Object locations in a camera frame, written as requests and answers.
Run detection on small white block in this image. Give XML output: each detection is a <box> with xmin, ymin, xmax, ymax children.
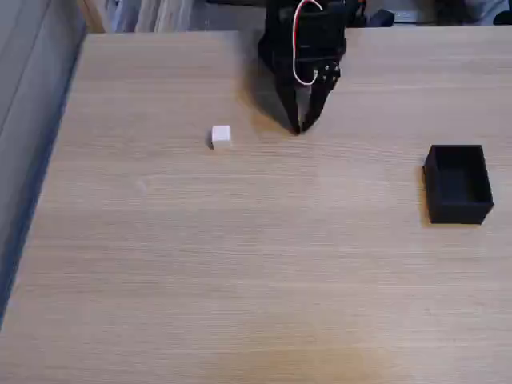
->
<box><xmin>210</xmin><ymin>125</ymin><xmax>233</xmax><ymax>151</ymax></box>

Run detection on black open box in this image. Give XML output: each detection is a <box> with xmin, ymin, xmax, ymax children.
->
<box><xmin>422</xmin><ymin>144</ymin><xmax>495</xmax><ymax>226</ymax></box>

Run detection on black object behind table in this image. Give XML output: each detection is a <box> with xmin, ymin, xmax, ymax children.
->
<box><xmin>366</xmin><ymin>9</ymin><xmax>396</xmax><ymax>28</ymax></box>

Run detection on light wooden panels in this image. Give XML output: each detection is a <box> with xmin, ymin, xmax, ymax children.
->
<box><xmin>78</xmin><ymin>0</ymin><xmax>257</xmax><ymax>34</ymax></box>

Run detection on white and red gripper cable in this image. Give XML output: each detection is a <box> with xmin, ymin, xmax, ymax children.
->
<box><xmin>292</xmin><ymin>0</ymin><xmax>324</xmax><ymax>86</ymax></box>

